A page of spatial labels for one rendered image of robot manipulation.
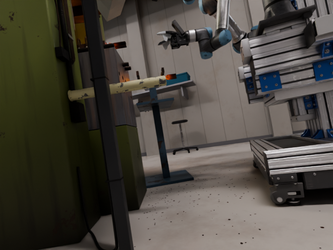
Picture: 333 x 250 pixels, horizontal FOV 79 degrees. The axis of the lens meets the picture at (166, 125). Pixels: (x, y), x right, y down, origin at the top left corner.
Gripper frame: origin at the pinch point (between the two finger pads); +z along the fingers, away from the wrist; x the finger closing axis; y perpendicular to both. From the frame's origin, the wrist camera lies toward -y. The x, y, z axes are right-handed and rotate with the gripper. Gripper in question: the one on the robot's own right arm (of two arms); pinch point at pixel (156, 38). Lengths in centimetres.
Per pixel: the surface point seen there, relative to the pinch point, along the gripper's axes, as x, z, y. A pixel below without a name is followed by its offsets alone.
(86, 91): -39, 35, 38
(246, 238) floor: -60, -17, 100
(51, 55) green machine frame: -44, 46, 22
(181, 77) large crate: 254, -39, -42
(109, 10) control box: -47, 18, 8
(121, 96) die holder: -15.9, 25.0, 37.4
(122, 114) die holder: -16, 26, 47
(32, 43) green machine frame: -44, 53, 15
